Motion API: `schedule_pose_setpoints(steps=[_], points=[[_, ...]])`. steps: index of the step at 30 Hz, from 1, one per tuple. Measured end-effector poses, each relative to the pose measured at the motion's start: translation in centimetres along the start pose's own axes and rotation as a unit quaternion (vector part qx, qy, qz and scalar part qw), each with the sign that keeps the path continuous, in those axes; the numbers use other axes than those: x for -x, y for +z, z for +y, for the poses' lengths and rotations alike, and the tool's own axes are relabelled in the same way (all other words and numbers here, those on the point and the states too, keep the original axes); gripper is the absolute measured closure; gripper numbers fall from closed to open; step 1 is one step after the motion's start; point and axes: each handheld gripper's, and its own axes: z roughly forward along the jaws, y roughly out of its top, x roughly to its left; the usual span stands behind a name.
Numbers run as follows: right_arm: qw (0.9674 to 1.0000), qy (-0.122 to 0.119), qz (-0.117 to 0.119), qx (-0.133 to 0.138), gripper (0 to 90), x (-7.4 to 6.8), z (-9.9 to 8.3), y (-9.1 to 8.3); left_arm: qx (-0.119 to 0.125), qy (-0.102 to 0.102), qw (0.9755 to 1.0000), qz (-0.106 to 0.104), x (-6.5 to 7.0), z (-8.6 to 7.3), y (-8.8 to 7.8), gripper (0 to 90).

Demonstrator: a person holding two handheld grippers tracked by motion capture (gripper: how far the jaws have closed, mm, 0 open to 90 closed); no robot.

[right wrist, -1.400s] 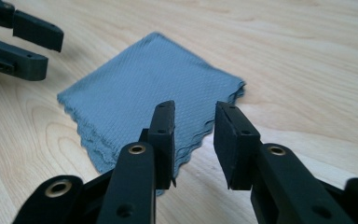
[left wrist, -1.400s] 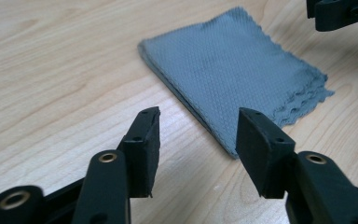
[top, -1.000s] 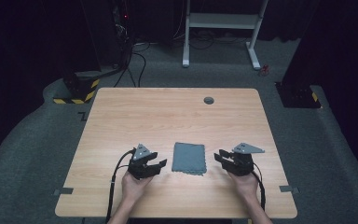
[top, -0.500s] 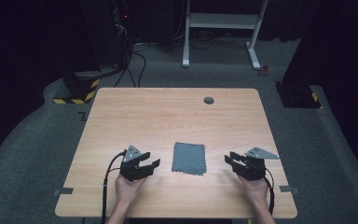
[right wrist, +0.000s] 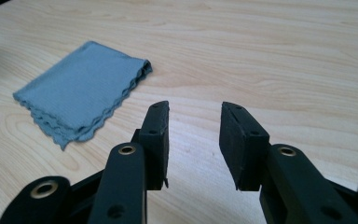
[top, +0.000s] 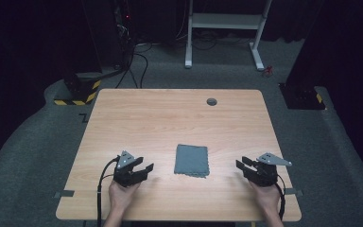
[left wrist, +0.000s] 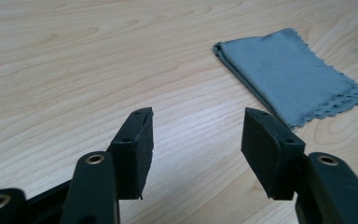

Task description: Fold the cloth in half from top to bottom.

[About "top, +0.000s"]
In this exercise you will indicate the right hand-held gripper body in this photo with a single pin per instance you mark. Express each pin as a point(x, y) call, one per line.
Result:
point(266, 173)

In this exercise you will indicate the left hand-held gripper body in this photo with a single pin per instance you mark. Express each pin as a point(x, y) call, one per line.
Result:
point(123, 171)

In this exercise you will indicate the grey-blue cloth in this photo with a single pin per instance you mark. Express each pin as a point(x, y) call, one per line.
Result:
point(191, 160)

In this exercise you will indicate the person's right hand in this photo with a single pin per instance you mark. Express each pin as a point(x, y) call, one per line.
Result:
point(266, 198)

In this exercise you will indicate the person's left hand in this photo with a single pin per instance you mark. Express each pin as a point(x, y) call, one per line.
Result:
point(121, 198)

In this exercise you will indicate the black floor tape mark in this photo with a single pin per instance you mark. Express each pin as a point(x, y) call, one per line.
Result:
point(84, 118)

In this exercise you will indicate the grey round table grommet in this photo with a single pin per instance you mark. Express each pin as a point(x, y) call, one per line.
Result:
point(211, 101)

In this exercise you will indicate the black square stand base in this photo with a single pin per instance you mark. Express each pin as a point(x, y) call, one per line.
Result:
point(301, 97)

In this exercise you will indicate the black yellow striped stand base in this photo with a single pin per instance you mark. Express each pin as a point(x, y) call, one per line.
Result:
point(80, 91)

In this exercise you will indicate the small red floor object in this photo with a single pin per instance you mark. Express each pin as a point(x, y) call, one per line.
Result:
point(267, 72)

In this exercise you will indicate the black equipment rack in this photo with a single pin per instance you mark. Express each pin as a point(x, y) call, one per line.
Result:
point(124, 31)

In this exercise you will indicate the white metal stand frame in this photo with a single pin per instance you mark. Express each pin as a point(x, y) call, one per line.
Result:
point(223, 21)

